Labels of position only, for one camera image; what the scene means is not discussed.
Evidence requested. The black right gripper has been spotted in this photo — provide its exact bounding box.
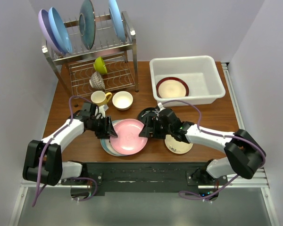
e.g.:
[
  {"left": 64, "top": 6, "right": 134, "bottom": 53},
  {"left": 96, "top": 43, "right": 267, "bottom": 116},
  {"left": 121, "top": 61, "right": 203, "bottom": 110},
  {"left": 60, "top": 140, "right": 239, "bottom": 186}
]
[{"left": 139, "top": 116, "right": 173, "bottom": 140}]

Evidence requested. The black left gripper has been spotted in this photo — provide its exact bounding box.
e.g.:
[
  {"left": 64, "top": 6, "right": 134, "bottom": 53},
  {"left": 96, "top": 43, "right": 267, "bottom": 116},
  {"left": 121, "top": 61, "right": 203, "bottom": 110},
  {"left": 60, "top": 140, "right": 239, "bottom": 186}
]
[{"left": 88, "top": 115, "right": 117, "bottom": 139}]

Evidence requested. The watermelon pattern plate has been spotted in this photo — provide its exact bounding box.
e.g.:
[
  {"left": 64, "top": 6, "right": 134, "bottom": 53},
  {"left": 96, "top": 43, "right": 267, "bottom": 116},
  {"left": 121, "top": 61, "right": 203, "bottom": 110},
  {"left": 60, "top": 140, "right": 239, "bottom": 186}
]
[{"left": 103, "top": 120, "right": 123, "bottom": 156}]

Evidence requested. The pink plate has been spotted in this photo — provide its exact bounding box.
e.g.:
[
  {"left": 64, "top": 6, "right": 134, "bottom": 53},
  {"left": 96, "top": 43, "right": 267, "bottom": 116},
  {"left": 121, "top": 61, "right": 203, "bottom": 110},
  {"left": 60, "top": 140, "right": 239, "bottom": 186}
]
[{"left": 110, "top": 119, "right": 148, "bottom": 155}]

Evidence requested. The red rimmed beige plate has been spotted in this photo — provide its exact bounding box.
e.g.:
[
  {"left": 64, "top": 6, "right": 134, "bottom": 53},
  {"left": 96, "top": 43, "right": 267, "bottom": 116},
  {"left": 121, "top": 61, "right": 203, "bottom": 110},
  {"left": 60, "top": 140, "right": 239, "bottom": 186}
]
[{"left": 156, "top": 77, "right": 190, "bottom": 98}]

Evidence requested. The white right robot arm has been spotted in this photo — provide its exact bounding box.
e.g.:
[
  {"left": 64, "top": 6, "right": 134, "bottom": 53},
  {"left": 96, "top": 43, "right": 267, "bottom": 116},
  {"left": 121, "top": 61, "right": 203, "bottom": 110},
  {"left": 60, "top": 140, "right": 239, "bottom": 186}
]
[{"left": 139, "top": 108, "right": 266, "bottom": 185}]

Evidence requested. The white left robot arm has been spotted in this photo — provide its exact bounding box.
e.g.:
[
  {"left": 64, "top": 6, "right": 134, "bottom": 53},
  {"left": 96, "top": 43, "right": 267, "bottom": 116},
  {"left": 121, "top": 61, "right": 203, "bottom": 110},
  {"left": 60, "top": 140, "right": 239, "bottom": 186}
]
[{"left": 23, "top": 102, "right": 117, "bottom": 186}]

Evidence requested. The white plastic bin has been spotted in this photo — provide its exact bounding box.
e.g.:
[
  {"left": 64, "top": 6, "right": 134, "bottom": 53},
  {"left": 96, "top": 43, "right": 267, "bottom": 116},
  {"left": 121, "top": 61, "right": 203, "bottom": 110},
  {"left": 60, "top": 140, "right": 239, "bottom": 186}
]
[{"left": 150, "top": 56, "right": 225, "bottom": 107}]

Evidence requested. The light blue bottom plate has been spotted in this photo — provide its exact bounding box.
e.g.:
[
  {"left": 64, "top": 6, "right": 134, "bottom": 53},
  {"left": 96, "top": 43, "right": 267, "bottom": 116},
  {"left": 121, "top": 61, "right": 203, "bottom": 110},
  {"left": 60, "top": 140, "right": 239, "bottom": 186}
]
[{"left": 100, "top": 139, "right": 117, "bottom": 156}]

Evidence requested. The black glossy plate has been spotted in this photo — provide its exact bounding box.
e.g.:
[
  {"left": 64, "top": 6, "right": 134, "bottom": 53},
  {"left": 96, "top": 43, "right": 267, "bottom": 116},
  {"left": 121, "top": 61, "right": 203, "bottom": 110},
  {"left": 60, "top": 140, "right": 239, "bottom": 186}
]
[{"left": 137, "top": 107, "right": 158, "bottom": 124}]

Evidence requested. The cream plate with black patch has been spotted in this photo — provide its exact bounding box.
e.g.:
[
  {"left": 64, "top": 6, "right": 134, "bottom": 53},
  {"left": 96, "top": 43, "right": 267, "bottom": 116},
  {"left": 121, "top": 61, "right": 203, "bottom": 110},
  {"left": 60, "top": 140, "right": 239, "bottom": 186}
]
[{"left": 165, "top": 135, "right": 193, "bottom": 154}]

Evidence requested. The white bowl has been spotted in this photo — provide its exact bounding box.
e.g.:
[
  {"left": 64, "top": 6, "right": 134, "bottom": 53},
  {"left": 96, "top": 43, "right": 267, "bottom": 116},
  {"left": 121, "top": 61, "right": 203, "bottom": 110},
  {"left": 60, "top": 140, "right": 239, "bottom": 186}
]
[{"left": 112, "top": 91, "right": 133, "bottom": 111}]

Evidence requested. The yellow mug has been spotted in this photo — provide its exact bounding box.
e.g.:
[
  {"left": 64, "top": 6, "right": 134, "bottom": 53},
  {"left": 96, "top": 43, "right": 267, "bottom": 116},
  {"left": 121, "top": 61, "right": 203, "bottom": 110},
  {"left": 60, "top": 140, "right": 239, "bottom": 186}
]
[{"left": 91, "top": 91, "right": 113, "bottom": 106}]

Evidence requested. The patterned ceramic bowl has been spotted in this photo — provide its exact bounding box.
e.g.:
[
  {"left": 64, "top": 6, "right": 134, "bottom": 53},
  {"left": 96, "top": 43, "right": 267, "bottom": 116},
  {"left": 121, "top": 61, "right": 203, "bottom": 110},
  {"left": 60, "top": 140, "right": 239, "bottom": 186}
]
[{"left": 89, "top": 72, "right": 106, "bottom": 90}]

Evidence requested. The steel dish rack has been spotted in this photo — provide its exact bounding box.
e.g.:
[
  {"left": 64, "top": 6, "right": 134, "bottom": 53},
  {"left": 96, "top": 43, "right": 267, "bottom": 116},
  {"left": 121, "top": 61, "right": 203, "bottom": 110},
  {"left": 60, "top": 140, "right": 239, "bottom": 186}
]
[{"left": 42, "top": 11, "right": 139, "bottom": 97}]

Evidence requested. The green bowl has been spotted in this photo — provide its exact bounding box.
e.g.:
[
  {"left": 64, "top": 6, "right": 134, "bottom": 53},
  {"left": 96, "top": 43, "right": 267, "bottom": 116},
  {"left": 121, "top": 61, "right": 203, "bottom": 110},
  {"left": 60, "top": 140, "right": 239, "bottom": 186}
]
[{"left": 93, "top": 56, "right": 108, "bottom": 74}]

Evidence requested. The dark teal plate in rack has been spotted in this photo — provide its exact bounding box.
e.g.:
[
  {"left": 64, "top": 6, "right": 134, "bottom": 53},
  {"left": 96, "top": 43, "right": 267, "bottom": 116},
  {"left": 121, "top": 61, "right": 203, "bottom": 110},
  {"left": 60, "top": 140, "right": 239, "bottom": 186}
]
[{"left": 79, "top": 0, "right": 96, "bottom": 50}]

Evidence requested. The light blue plate in rack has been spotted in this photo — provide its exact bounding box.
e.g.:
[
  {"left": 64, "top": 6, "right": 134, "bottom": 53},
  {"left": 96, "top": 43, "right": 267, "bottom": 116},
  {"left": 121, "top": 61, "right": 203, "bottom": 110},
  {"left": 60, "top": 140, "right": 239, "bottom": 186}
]
[{"left": 108, "top": 0, "right": 126, "bottom": 42}]

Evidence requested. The lilac plate in rack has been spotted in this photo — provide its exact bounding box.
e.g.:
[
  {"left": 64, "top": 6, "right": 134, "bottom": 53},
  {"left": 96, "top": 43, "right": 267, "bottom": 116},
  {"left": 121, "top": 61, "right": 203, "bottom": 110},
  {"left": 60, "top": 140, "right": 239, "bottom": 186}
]
[{"left": 38, "top": 9, "right": 62, "bottom": 54}]

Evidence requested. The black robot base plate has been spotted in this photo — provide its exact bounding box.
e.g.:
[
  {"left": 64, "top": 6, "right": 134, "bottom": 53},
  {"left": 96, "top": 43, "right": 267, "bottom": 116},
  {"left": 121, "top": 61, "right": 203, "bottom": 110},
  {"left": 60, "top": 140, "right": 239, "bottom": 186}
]
[{"left": 61, "top": 162, "right": 227, "bottom": 195}]

